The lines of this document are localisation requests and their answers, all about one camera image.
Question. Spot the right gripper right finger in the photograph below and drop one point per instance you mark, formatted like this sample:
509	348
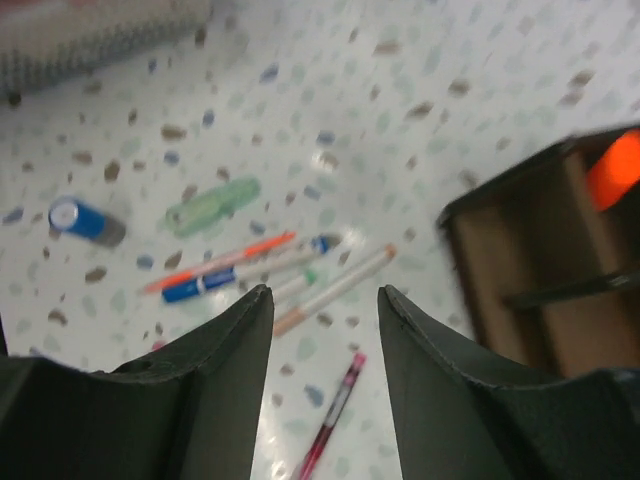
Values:
461	411

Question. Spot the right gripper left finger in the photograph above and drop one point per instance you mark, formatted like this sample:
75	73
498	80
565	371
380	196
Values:
188	410

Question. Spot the red gel pen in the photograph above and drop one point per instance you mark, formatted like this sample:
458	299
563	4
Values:
313	455

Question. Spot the brown wooden desk organizer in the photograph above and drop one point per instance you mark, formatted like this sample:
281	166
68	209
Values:
549	281

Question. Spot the peach capped marker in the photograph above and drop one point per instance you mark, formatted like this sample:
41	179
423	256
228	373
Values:
338	287

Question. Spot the green capped marker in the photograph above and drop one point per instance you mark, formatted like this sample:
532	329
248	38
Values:
294	286

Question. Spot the orange black highlighter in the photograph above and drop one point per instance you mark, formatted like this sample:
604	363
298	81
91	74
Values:
616	172

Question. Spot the pink capped marker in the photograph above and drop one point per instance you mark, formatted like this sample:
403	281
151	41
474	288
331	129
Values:
158	344

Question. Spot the orange pen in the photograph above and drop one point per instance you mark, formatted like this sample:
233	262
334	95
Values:
217	263

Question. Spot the light green stapler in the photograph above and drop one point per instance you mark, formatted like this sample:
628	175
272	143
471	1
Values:
205	209

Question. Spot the blue battery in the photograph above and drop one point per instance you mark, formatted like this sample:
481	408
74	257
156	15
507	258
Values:
71	216

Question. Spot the white tray with cloths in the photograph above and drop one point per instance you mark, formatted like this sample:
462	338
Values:
43	42

